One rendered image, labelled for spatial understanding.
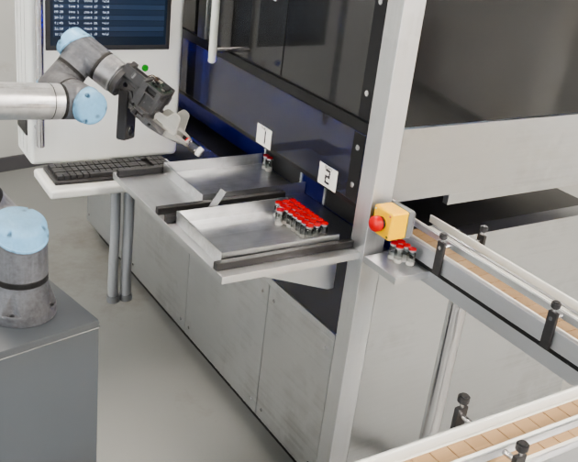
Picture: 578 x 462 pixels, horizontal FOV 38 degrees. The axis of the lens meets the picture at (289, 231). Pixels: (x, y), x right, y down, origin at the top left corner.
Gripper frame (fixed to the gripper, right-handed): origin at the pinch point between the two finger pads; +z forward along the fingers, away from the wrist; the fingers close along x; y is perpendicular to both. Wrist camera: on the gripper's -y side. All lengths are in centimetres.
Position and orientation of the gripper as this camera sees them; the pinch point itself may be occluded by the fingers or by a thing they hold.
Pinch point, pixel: (183, 141)
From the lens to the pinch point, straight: 188.3
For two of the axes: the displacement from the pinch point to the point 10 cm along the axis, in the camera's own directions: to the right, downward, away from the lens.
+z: 7.8, 6.2, -0.6
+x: 3.0, -2.9, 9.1
